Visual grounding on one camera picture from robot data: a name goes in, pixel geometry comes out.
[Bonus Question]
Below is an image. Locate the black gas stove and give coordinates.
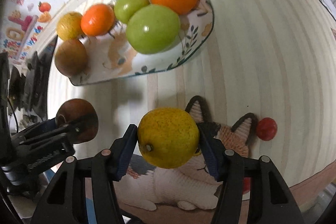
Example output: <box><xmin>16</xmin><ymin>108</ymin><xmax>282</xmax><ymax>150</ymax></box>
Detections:
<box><xmin>8</xmin><ymin>38</ymin><xmax>57</xmax><ymax>119</ymax></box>

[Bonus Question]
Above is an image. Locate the colourful wall sticker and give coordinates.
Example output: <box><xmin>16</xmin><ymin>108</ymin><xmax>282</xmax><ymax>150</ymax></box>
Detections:
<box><xmin>3</xmin><ymin>0</ymin><xmax>51</xmax><ymax>59</ymax></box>

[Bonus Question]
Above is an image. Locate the striped cat table mat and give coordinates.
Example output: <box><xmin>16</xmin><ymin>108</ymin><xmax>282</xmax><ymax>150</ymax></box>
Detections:
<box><xmin>47</xmin><ymin>0</ymin><xmax>336</xmax><ymax>224</ymax></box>

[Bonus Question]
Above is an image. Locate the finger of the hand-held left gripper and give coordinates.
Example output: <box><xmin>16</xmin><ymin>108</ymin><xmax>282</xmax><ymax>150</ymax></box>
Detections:
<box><xmin>12</xmin><ymin>119</ymin><xmax>81</xmax><ymax>152</ymax></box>

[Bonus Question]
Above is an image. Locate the green apple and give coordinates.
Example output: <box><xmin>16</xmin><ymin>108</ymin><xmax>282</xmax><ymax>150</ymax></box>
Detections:
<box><xmin>114</xmin><ymin>0</ymin><xmax>151</xmax><ymax>24</ymax></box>
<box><xmin>126</xmin><ymin>4</ymin><xmax>181</xmax><ymax>55</ymax></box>

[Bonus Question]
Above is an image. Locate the dark red-brown apple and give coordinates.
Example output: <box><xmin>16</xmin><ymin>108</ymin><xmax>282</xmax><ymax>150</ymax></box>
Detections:
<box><xmin>56</xmin><ymin>98</ymin><xmax>99</xmax><ymax>144</ymax></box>

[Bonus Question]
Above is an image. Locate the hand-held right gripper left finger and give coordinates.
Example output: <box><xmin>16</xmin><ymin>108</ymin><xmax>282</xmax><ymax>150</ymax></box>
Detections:
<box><xmin>30</xmin><ymin>124</ymin><xmax>138</xmax><ymax>224</ymax></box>

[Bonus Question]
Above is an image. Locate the yellow pear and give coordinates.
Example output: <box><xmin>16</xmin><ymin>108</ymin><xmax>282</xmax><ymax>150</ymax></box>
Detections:
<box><xmin>56</xmin><ymin>11</ymin><xmax>84</xmax><ymax>41</ymax></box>

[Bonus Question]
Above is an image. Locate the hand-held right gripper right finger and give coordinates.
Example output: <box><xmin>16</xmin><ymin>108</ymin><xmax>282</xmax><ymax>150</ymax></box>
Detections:
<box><xmin>198</xmin><ymin>125</ymin><xmax>305</xmax><ymax>224</ymax></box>

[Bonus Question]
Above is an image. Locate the floral oval ceramic plate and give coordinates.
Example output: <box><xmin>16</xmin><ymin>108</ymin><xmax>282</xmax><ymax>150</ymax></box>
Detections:
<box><xmin>69</xmin><ymin>0</ymin><xmax>215</xmax><ymax>86</ymax></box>

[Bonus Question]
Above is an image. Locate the brown pear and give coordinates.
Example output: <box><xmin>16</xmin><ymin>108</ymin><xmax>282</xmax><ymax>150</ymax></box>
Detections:
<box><xmin>55</xmin><ymin>38</ymin><xmax>88</xmax><ymax>77</ymax></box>

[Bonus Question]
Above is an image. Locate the yellow-green lemon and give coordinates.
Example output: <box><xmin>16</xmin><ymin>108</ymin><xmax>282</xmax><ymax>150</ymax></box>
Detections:
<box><xmin>137</xmin><ymin>108</ymin><xmax>200</xmax><ymax>169</ymax></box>

